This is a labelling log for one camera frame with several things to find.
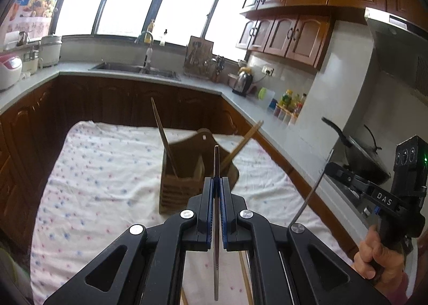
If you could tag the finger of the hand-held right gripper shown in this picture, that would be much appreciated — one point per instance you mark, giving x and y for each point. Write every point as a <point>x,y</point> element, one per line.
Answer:
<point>347,179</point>

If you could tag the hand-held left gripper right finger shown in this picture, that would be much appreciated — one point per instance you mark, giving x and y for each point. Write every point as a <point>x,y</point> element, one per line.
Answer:
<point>224,221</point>

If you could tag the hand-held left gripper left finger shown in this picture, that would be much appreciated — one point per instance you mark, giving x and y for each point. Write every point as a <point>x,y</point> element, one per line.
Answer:
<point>210,221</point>

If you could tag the wooden utensil holder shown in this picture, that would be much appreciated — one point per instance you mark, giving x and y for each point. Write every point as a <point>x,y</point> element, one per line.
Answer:
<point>180,191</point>

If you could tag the wooden chopstick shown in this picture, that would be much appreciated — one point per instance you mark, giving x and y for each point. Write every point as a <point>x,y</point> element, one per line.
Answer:
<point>242,145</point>
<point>245,275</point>
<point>161,127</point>
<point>184,296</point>

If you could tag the person's right forearm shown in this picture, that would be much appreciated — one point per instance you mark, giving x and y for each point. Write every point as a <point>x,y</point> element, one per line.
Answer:
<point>399,291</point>

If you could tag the person's right hand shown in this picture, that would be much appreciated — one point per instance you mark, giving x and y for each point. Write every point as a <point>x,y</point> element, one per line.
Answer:
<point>362,258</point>

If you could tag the black stove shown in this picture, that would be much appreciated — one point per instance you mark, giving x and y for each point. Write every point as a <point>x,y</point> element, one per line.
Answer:
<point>347,191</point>

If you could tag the black wok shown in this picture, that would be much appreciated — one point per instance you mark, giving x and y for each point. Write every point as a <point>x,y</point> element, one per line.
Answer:
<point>364,161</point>

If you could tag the spice jar rack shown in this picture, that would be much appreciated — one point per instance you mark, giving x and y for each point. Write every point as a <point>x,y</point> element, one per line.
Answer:
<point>286,116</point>

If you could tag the yellow oil bottle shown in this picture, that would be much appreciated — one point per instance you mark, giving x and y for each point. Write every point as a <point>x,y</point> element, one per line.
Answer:
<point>288,99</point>

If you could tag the white floral tablecloth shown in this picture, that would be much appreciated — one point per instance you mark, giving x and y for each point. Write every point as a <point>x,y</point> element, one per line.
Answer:
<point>100,174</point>

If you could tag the green cup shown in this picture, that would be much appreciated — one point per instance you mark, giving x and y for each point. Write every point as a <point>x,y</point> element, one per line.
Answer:
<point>262,94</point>

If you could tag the steel range hood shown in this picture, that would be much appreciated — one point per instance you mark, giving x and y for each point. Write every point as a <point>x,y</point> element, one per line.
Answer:
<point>401,44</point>

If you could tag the grey kitchen countertop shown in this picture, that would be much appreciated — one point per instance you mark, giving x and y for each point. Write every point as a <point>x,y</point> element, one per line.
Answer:
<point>207,85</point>

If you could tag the steel electric kettle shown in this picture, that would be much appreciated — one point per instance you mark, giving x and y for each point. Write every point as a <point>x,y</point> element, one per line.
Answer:
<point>242,83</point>

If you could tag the knife holder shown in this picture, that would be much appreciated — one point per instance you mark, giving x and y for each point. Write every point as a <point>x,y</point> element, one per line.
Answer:
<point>217,69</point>

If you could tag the lower wooden cabinets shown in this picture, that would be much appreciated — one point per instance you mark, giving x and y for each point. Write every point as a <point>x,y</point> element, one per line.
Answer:
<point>100,100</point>

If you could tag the steel sink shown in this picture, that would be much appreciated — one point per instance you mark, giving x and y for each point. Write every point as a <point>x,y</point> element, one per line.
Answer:
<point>133,70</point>

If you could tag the kitchen faucet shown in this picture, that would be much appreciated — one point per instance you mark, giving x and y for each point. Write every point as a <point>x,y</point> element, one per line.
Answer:
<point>148,47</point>

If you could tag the clear soap bottle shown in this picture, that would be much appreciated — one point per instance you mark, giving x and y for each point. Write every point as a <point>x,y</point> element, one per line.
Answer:
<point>163,39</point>

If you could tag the white electric pot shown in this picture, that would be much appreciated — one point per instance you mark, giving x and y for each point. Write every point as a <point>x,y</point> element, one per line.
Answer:
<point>50,52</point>

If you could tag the white pink rice cooker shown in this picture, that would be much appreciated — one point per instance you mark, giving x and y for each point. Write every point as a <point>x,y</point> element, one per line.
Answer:
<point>10,72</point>

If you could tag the white wall outlet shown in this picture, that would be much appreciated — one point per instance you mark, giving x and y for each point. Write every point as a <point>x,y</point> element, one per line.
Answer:
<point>268,70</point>

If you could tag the fruit wall poster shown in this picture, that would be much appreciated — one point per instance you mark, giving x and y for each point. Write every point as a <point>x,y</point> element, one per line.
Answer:
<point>36,0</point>

